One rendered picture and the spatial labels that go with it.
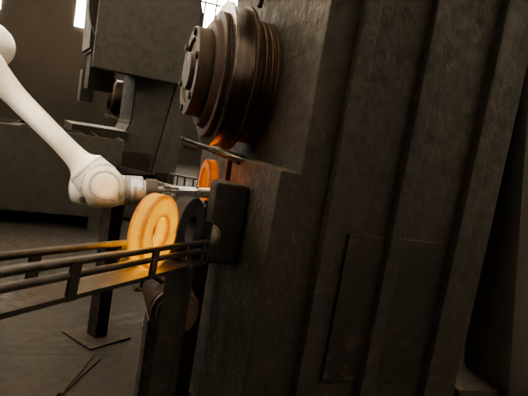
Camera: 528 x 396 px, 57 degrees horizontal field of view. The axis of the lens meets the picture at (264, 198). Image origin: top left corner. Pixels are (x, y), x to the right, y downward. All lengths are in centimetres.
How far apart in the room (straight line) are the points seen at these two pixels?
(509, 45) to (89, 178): 117
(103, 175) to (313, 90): 57
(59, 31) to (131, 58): 758
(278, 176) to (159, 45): 315
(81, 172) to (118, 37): 295
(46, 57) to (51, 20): 77
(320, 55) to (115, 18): 310
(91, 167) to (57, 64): 1038
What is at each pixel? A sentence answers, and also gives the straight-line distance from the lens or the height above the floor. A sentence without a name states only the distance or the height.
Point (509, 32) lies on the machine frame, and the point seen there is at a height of 133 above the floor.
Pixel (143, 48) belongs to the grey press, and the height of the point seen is 149.
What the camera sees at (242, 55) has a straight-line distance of 146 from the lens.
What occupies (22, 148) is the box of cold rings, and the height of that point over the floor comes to 58.
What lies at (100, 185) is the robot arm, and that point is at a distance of 128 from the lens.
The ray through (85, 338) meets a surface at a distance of 224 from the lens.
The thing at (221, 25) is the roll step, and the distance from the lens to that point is 158.
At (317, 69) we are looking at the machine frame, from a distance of 126.
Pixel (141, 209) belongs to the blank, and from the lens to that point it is 97.
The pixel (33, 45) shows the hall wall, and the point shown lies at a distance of 1175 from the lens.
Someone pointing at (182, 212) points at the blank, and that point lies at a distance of 110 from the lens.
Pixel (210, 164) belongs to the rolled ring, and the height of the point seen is 83.
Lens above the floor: 94
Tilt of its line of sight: 7 degrees down
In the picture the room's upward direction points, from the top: 9 degrees clockwise
